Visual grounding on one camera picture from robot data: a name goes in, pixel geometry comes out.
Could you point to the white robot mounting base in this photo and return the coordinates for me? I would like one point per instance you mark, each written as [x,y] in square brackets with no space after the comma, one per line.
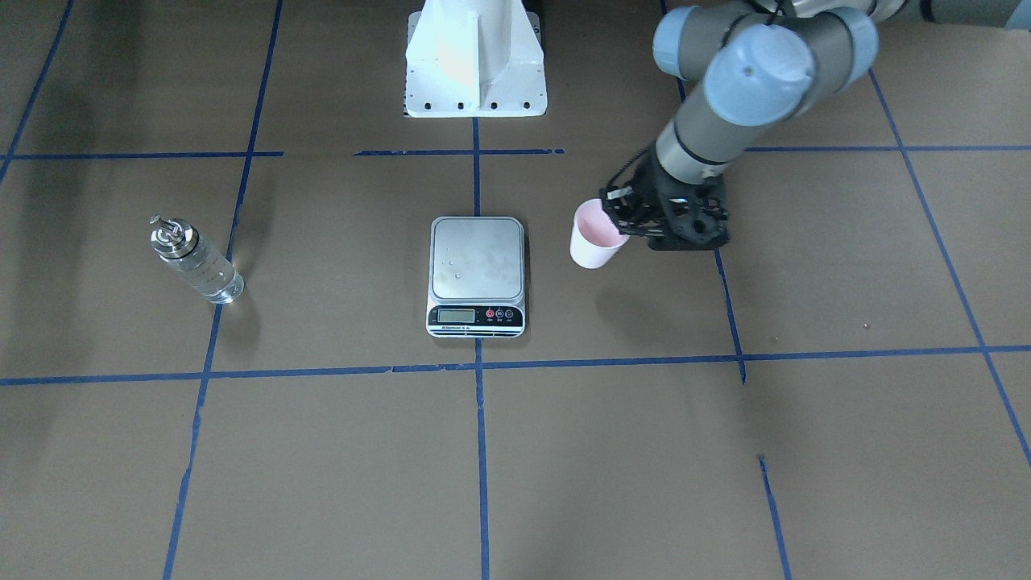
[475,59]

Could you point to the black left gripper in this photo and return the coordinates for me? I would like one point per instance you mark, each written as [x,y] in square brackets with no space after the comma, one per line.
[659,191]

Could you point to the glass sauce bottle steel cap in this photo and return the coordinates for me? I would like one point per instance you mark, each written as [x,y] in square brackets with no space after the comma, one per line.
[190,254]

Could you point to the pink cup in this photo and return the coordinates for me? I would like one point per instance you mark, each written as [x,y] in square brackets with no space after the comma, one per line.
[594,239]

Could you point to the digital kitchen scale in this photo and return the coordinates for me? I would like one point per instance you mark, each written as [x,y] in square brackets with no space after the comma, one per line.
[476,286]

